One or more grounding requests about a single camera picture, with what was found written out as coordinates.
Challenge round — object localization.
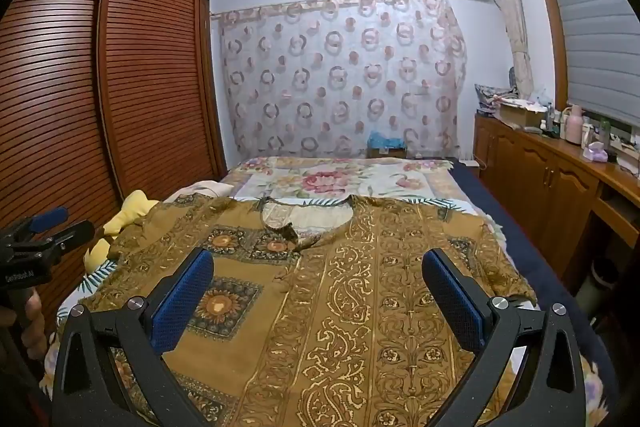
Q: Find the person's left hand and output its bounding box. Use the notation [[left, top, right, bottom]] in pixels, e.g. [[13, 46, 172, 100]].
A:
[[19, 289, 49, 363]]

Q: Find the floral blanket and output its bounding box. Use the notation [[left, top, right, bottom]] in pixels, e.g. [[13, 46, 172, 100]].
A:
[[167, 156, 501, 228]]

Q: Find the beige window curtain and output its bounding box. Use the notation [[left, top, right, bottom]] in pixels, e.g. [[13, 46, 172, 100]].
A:
[[481, 0, 535, 100]]

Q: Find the palm leaf print sheet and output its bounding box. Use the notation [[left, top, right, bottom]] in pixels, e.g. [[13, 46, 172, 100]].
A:
[[42, 194, 616, 427]]

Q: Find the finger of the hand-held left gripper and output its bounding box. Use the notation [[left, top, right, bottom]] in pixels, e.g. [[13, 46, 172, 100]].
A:
[[27, 221, 96, 258], [10, 206, 69, 242]]

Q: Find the wooden cabinet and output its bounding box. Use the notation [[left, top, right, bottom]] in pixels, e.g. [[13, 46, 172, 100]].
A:
[[472, 114, 640, 303]]

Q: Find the circle print sheer curtain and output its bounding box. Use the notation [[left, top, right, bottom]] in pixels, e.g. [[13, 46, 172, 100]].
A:
[[212, 0, 468, 160]]

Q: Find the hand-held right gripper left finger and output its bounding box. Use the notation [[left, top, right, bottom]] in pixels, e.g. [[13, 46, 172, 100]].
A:
[[51, 248, 216, 427]]

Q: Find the grey window blind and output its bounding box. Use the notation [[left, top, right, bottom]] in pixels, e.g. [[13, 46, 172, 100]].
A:
[[540, 0, 640, 128]]

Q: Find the yellow plush toy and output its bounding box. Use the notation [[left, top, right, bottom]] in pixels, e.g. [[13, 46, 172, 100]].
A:
[[84, 189, 161, 275]]

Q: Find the brown patterned shirt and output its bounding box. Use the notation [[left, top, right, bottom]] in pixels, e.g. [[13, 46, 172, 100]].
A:
[[80, 192, 538, 427]]

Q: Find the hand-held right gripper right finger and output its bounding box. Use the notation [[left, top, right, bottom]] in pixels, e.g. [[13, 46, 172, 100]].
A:
[[421, 248, 587, 427]]

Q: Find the open cardboard box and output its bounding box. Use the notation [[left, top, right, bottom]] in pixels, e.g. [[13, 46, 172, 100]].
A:
[[497, 99, 548, 130]]

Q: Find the stack of folded quilts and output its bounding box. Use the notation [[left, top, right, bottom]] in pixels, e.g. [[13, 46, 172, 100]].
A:
[[474, 83, 521, 115]]

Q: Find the grey waste bin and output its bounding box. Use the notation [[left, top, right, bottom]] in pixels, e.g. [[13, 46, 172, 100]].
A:
[[575, 257, 621, 323]]

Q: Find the wooden window frame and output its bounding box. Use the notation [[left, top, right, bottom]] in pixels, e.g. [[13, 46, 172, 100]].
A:
[[525, 0, 573, 108]]

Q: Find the pink thermos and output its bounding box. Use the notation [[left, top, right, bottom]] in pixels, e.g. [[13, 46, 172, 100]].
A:
[[562, 104, 586, 142]]

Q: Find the blue cloth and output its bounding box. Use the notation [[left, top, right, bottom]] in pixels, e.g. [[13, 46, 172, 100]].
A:
[[367, 132, 406, 150]]

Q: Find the wooden slatted wardrobe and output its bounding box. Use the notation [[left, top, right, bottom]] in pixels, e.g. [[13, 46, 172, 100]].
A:
[[0, 0, 228, 358]]

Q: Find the navy bed sheet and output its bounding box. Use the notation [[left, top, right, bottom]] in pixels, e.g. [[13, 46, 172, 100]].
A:
[[447, 159, 621, 408]]

